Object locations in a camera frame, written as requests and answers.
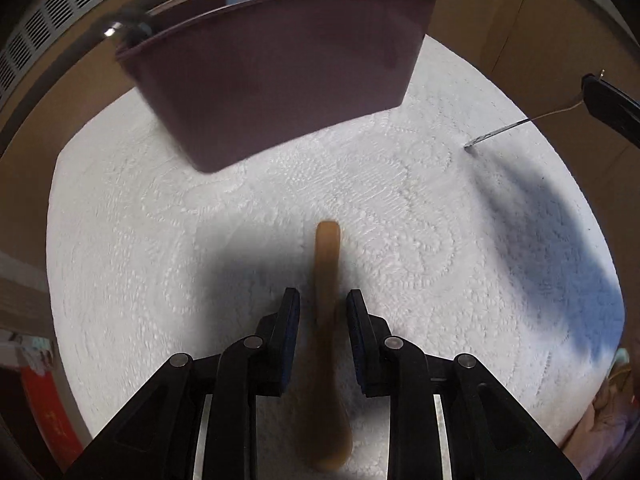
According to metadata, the white lace tablecloth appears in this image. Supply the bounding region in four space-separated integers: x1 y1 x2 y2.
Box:
46 35 628 480

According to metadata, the small thin metal fork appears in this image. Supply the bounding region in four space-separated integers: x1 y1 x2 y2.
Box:
464 101 585 149

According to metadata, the person's pink clothing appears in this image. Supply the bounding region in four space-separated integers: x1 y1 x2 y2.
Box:
570 345 640 456

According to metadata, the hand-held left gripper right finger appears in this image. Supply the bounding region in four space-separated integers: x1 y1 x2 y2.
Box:
346 289 583 480

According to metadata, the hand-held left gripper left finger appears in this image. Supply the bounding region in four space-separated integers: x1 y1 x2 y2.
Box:
65 287 301 480

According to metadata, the long grey vent grille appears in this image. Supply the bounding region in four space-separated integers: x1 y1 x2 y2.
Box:
0 0 118 108

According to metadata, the wooden spoon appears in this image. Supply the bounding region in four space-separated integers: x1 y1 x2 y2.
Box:
310 221 354 472

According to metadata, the maroon plastic utensil holder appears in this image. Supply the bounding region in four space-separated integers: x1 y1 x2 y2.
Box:
115 0 440 174

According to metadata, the red container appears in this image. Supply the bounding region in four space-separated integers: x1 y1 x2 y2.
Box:
19 364 83 461

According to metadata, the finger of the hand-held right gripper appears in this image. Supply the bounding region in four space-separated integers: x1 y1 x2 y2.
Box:
581 73 640 150

